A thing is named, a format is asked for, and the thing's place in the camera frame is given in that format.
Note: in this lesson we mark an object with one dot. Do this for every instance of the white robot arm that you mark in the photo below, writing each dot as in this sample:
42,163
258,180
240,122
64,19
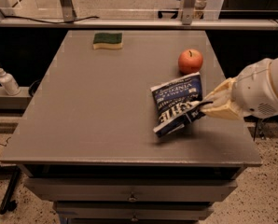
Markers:
254,92

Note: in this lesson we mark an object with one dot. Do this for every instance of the metal frame post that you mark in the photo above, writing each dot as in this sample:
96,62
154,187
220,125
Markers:
68,10
188,11

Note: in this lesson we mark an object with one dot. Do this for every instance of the upper grey drawer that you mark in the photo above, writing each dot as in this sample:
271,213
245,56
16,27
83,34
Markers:
130,190

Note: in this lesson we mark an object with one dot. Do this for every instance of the white pump bottle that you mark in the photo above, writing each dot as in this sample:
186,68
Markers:
9,83

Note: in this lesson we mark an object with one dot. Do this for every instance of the metal frame post left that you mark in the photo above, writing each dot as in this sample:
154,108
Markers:
68,10

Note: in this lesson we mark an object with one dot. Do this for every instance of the metal frame post right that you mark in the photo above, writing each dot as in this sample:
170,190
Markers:
188,11

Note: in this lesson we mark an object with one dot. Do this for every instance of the lower grey drawer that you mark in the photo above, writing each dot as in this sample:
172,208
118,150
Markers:
133,211

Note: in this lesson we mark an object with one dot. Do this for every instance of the red apple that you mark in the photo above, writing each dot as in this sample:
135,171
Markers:
190,61

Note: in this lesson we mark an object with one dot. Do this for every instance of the grey drawer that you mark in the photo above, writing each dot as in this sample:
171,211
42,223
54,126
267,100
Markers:
133,211
130,190

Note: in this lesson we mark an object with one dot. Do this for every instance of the black floor stand leg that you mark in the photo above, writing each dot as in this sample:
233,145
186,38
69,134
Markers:
8,204

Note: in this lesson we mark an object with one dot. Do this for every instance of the blue potato chip bag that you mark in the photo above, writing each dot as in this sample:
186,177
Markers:
179,103

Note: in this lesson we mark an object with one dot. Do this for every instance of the green and yellow sponge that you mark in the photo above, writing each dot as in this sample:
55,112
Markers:
107,41

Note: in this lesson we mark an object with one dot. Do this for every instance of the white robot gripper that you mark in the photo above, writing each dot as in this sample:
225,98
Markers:
253,89

